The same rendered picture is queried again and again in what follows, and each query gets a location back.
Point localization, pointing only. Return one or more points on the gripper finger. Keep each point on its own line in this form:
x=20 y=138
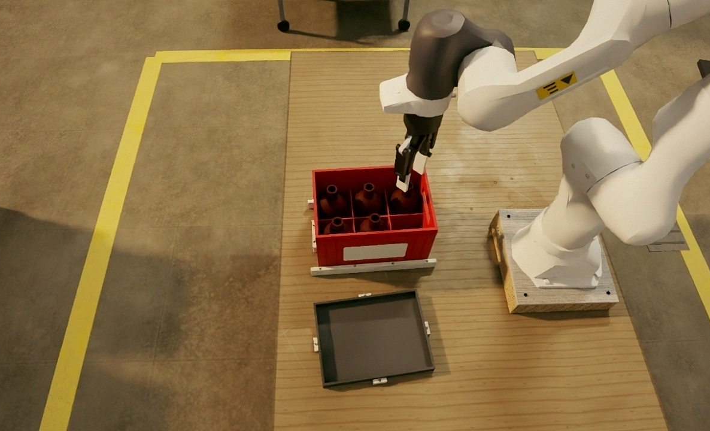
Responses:
x=405 y=156
x=424 y=153

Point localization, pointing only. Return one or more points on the red divided crate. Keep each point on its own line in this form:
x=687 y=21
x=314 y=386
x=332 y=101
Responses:
x=410 y=236

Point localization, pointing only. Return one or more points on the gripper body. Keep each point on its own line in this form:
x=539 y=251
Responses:
x=417 y=126

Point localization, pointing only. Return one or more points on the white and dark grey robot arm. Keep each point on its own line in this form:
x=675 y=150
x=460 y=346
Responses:
x=604 y=181

